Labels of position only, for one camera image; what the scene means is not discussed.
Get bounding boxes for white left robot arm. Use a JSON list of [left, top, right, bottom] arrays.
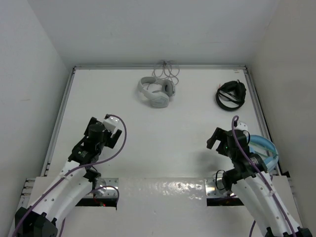
[[12, 115, 127, 237]]

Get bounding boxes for blue headphones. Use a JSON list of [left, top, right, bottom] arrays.
[[248, 135, 279, 173]]

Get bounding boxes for black wrapped headphones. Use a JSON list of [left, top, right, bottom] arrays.
[[215, 80, 246, 112]]

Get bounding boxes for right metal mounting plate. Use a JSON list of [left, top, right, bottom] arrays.
[[204, 178, 237, 198]]

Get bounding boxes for metal mounting plate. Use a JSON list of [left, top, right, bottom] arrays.
[[204, 178, 237, 198], [85, 177, 119, 198]]

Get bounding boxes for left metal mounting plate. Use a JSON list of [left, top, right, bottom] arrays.
[[85, 177, 119, 198]]

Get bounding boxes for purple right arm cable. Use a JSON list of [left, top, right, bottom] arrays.
[[231, 115, 297, 237]]

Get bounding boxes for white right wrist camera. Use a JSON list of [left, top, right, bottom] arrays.
[[236, 121, 248, 131]]

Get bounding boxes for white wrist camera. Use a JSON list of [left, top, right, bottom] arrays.
[[236, 121, 248, 131], [102, 116, 120, 133]]

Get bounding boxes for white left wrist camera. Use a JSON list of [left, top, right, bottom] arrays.
[[102, 116, 120, 133]]

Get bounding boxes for aluminium table frame rail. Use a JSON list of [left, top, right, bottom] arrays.
[[7, 64, 294, 237]]

